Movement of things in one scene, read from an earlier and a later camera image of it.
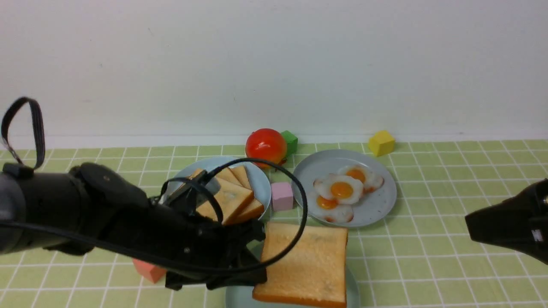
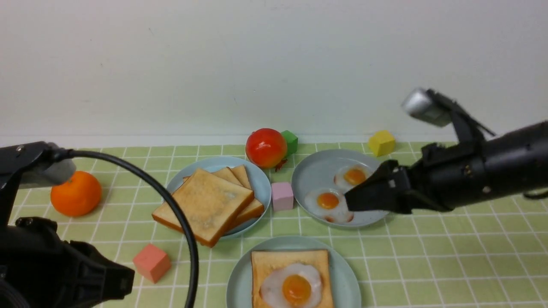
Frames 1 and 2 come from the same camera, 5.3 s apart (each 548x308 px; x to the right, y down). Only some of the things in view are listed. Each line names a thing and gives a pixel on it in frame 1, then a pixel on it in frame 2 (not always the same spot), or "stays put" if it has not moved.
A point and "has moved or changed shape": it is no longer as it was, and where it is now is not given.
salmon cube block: [153, 273] stays put
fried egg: [328, 209] stays put
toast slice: [315, 272] has moved or changed shape
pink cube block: [282, 196] stays put
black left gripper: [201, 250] to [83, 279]
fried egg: [371, 182] stays put
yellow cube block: [381, 143] stays put
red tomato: [266, 144] stays put
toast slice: [231, 198] to [237, 175]
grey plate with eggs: [345, 187] stays put
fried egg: [346, 191] to [292, 285]
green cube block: [291, 143] stays put
